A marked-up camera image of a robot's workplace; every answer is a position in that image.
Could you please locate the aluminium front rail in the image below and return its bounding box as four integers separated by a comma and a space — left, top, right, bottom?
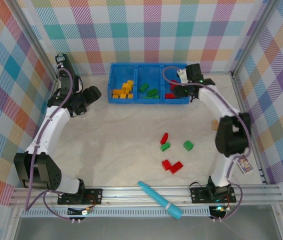
8, 184, 283, 208

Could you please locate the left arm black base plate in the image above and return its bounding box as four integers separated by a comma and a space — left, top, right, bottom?
57, 187, 104, 206

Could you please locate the blue three-compartment plastic container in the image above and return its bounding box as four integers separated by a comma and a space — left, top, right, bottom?
107, 62, 191, 105

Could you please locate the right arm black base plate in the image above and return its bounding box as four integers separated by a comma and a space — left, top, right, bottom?
189, 184, 237, 205

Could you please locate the dark red lego brick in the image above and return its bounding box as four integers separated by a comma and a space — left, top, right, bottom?
159, 132, 170, 145

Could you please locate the teal marker pen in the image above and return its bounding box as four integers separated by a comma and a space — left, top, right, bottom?
137, 180, 183, 221

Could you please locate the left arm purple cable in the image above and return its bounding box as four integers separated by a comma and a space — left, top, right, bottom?
24, 68, 82, 222

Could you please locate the aluminium frame post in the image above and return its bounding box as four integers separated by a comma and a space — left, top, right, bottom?
230, 0, 282, 76
10, 0, 60, 85

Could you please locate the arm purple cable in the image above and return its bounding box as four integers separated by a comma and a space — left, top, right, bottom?
161, 66, 252, 222
24, 68, 82, 222

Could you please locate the grey slotted cable duct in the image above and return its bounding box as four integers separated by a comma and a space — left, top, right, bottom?
20, 206, 212, 219

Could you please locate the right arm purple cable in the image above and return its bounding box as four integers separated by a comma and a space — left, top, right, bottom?
161, 66, 252, 222

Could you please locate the small printed picture card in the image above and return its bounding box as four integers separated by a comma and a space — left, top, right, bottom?
236, 154, 255, 174

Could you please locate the aluminium side rail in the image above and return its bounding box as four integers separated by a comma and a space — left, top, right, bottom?
230, 72, 271, 185

